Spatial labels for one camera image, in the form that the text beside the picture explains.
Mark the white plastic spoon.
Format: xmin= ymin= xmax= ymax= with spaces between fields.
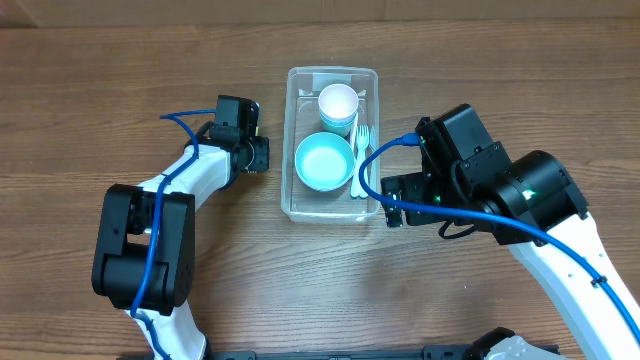
xmin=349 ymin=112 xmax=359 ymax=152

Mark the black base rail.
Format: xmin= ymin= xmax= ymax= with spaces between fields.
xmin=115 ymin=327 xmax=571 ymax=360

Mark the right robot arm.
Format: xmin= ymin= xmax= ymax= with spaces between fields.
xmin=376 ymin=150 xmax=639 ymax=359

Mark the clear plastic container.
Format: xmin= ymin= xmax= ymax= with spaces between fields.
xmin=281 ymin=66 xmax=380 ymax=224

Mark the blue plastic fork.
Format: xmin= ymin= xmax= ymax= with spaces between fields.
xmin=350 ymin=125 xmax=369 ymax=198

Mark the green plastic cup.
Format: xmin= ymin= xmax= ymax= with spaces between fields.
xmin=322 ymin=121 xmax=352 ymax=137

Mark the right blue cable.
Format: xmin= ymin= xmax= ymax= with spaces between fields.
xmin=357 ymin=131 xmax=640 ymax=346

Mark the pink plastic cup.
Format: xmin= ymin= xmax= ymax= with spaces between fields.
xmin=318 ymin=84 xmax=359 ymax=122

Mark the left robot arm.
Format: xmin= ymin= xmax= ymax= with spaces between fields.
xmin=91 ymin=136 xmax=270 ymax=359

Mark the green plastic fork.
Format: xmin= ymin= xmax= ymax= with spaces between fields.
xmin=357 ymin=125 xmax=375 ymax=198

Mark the pale green bowl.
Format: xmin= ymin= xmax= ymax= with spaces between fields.
xmin=294 ymin=132 xmax=355 ymax=192

